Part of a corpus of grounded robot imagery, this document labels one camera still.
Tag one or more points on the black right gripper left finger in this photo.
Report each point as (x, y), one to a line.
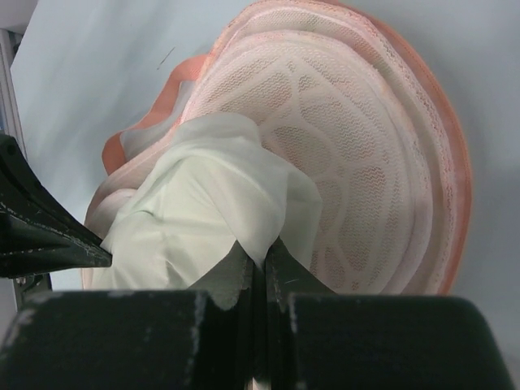
(197, 338)

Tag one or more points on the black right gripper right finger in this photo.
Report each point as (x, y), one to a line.
(319, 339)

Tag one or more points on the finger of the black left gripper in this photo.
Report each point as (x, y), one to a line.
(16, 171)
(31, 248)

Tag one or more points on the white bra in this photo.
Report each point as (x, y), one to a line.
(215, 186)

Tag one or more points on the pink floral mesh laundry bag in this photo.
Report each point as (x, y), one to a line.
(347, 101)

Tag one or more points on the aluminium frame rail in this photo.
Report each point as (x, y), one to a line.
(10, 118)

